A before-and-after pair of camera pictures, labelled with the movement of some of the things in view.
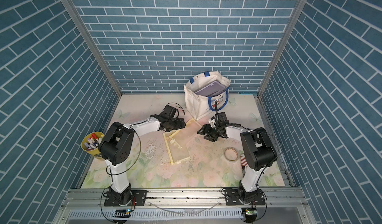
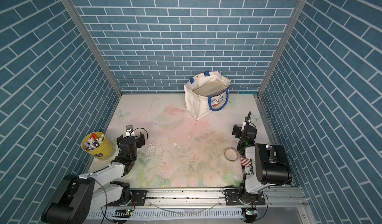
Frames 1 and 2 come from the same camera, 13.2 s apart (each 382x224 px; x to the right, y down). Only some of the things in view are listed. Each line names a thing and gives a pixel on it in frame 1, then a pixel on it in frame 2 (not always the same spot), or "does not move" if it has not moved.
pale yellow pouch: [176, 146] -> [212, 89]
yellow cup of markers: [90, 143] does not move
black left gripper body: [174, 124] -> [139, 142]
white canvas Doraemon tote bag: [202, 91] does not move
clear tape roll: [231, 154] does not move
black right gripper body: [213, 133] -> [239, 134]
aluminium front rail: [295, 197] does not move
